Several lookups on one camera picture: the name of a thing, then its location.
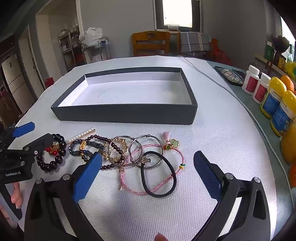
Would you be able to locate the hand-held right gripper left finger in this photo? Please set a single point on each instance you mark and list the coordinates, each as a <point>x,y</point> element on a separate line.
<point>87,178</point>

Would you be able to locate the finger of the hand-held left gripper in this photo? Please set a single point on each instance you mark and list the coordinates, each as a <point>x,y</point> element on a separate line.
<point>23,129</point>
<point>39,143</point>

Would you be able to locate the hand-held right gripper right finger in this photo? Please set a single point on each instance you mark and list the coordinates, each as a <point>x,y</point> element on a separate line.
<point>208,176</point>

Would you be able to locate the silver bangle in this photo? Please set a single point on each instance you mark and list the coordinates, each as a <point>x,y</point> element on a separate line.
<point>115,137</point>
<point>159,141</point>

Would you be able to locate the dark grey shallow box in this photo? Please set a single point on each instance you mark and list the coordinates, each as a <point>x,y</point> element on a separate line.
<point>124,113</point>

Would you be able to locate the person's left hand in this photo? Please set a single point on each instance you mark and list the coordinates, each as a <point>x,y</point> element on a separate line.
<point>16,194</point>

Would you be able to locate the person's right hand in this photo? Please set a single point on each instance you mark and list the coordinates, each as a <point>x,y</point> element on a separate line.
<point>163,237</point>

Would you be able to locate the pearl hair clip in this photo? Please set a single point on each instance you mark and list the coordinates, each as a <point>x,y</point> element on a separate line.
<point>81,135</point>

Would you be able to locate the white refrigerator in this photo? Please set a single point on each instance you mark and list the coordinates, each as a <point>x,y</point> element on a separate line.
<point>16,81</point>

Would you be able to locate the red floor bag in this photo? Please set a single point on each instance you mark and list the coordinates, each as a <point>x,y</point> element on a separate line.
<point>49,83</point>

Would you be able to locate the orange juice bottle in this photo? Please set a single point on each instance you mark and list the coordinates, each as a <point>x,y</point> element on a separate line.
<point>289,143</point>

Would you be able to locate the metal shelf rack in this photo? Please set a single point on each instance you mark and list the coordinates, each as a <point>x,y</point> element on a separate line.
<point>69,46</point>

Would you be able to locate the yellow bottle blue label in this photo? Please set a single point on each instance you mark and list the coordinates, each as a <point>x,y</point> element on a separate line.
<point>283,115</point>
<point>272,99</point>

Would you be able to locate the white pill bottle red label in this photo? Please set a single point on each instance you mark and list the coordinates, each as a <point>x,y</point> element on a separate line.
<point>261,90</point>
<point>249,81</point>

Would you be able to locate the phone with patterned case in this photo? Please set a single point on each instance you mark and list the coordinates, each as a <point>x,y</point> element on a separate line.
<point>226,75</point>

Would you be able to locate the black phone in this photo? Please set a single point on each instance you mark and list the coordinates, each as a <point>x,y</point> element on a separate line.
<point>240,74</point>

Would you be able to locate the metal trolley cart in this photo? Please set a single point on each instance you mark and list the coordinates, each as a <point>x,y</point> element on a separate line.
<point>101,51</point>

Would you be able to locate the white plastic bag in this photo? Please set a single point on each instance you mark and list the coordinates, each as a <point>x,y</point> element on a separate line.
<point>91,36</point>

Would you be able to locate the wooden chair with cloth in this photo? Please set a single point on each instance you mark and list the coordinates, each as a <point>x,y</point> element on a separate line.
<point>214,46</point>

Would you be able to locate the grey plaid folded cloth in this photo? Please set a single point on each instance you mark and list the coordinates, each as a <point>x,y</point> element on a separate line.
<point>194,41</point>

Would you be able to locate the green box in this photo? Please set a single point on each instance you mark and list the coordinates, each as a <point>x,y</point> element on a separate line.
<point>269,51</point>

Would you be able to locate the black wrapped bouquet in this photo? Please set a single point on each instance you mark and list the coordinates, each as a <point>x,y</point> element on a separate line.
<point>281,44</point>

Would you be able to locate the window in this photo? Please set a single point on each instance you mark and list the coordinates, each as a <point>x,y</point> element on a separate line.
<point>177,12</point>

